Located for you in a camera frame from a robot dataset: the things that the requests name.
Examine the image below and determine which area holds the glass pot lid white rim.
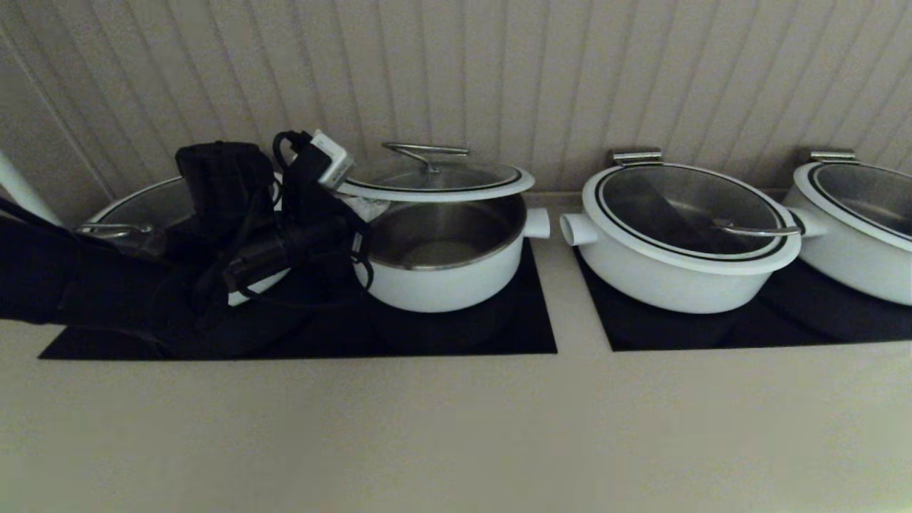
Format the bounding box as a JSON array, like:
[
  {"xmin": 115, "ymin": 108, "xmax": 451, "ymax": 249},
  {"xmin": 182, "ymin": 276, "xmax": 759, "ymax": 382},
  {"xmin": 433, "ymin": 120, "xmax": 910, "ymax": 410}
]
[
  {"xmin": 335, "ymin": 142, "xmax": 535, "ymax": 203},
  {"xmin": 581, "ymin": 162, "xmax": 802, "ymax": 276},
  {"xmin": 75, "ymin": 175, "xmax": 282, "ymax": 247}
]

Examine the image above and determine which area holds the white cooking pot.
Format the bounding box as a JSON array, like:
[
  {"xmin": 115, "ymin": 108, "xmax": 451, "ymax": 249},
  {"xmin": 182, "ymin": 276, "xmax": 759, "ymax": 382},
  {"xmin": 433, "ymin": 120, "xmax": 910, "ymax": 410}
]
[
  {"xmin": 559, "ymin": 212, "xmax": 802, "ymax": 315},
  {"xmin": 784, "ymin": 207, "xmax": 912, "ymax": 307},
  {"xmin": 353, "ymin": 194, "xmax": 551, "ymax": 314},
  {"xmin": 227, "ymin": 265, "xmax": 294, "ymax": 307}
]

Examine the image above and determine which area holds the far right white pot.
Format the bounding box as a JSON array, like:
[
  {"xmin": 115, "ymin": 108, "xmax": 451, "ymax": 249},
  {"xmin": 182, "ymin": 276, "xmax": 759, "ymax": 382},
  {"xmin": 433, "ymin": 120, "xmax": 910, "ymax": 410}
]
[{"xmin": 792, "ymin": 161, "xmax": 912, "ymax": 254}]

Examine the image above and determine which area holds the black glass cooktop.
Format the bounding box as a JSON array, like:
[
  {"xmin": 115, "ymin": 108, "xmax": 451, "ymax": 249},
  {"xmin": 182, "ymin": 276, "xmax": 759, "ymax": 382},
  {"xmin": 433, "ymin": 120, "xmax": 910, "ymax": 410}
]
[
  {"xmin": 37, "ymin": 239, "xmax": 558, "ymax": 361},
  {"xmin": 574, "ymin": 249, "xmax": 912, "ymax": 353}
]

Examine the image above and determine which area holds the white slanted pole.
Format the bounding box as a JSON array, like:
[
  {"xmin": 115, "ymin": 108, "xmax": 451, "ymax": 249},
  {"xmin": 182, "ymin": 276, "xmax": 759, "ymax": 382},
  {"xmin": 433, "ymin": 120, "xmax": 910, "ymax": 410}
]
[{"xmin": 0, "ymin": 150, "xmax": 65, "ymax": 227}]

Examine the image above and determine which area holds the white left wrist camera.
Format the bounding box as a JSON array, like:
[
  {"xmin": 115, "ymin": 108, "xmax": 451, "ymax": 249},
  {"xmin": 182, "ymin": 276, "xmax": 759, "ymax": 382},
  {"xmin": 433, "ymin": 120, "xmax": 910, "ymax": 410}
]
[{"xmin": 310, "ymin": 130, "xmax": 355, "ymax": 190}]

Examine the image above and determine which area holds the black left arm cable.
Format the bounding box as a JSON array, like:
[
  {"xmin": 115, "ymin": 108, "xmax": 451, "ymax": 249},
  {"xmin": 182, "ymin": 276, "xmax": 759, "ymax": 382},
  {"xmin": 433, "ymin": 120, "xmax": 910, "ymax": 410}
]
[{"xmin": 0, "ymin": 196, "xmax": 172, "ymax": 268}]

